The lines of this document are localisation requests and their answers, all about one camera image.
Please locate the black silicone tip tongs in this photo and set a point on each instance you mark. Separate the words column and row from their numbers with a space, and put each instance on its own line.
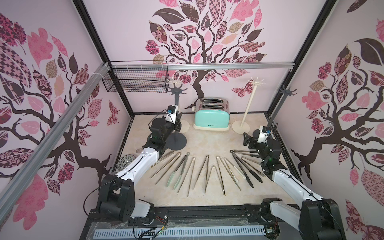
column 243, row 167

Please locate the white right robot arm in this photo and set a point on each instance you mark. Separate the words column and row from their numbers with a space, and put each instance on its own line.
column 315, row 218

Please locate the grey utensil rack right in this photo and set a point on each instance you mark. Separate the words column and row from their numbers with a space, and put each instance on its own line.
column 285, row 94

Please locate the steel tongs right centre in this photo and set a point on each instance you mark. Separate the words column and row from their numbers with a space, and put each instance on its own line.
column 228, row 172

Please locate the aluminium frame rail left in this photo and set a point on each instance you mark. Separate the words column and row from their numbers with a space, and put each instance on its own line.
column 26, row 173

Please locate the black wire basket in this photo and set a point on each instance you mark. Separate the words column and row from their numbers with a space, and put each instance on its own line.
column 135, row 77

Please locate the cream utensil rack left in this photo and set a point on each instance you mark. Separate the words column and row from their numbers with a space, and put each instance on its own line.
column 183, row 124

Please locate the mint green toaster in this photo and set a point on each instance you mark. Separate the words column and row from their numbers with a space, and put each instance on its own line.
column 212, row 114

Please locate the aluminium frame rail back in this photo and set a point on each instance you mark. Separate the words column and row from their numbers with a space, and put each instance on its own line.
column 212, row 66

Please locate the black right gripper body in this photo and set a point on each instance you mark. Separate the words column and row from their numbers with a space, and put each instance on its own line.
column 255, row 141

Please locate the green silicone tip tongs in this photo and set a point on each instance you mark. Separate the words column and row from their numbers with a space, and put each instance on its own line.
column 178, row 172

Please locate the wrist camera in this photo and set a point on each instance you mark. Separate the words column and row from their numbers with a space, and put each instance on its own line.
column 264, row 134
column 171, row 113

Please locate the cream utensil rack right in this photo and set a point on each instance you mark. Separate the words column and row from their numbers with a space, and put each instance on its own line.
column 240, row 127

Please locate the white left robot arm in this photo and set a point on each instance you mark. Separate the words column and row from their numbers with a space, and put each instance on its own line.
column 117, row 197

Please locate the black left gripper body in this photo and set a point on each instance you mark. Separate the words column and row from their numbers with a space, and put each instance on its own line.
column 170, row 127

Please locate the grey utensil rack stand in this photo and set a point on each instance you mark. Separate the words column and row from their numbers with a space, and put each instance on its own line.
column 176, row 141

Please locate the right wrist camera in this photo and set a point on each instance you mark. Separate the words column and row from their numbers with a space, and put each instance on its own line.
column 264, row 134

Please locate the cream utensil rack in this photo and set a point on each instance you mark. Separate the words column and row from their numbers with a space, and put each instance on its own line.
column 183, row 124
column 240, row 127

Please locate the white cable duct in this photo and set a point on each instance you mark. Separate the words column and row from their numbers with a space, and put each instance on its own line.
column 178, row 232

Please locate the short steel tongs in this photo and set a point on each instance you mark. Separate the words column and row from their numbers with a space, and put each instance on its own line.
column 214, row 178

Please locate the steel tongs white tips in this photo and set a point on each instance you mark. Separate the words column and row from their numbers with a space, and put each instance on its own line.
column 166, row 155

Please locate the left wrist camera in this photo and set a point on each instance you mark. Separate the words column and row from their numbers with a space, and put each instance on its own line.
column 171, row 113

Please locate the aluminium frame rail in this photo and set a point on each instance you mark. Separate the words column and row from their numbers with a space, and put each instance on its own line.
column 212, row 66
column 26, row 173

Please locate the white handled tongs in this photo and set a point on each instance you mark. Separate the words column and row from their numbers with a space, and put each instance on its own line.
column 232, row 169

